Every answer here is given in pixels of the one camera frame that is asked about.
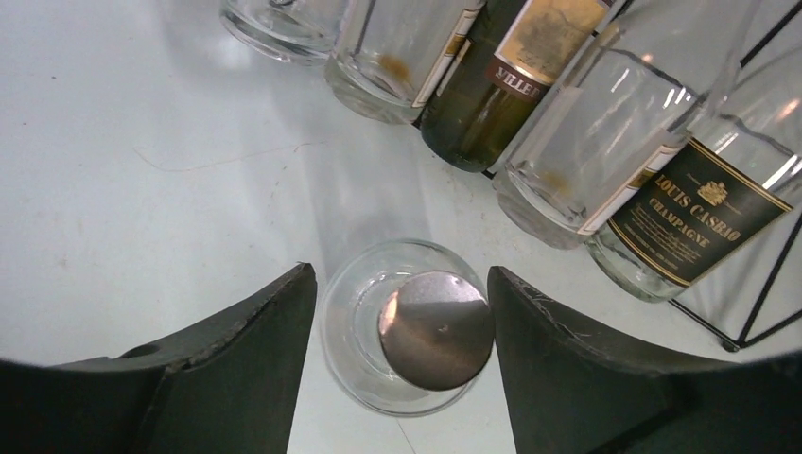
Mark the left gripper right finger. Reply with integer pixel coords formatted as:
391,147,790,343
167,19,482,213
487,266,801,453

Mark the tall clear champagne label bottle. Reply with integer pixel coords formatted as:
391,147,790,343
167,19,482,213
586,47,801,303

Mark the dark green wine bottle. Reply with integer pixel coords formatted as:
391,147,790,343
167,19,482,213
419,0,613,173

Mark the clear bottle cork stopper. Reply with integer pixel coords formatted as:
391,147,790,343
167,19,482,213
324,0,485,124

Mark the clear bottle brown cork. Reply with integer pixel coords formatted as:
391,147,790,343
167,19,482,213
493,1,758,250

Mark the black wire wine rack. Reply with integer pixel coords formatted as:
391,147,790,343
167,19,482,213
660,1,801,352

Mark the short clear bottle white cap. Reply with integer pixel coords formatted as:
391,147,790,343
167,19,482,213
319,238,496,418

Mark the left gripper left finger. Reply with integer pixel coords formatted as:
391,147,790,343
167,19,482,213
1,263,317,453

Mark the clear bottle white frosted label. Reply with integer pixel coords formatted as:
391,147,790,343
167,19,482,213
218,0,347,66

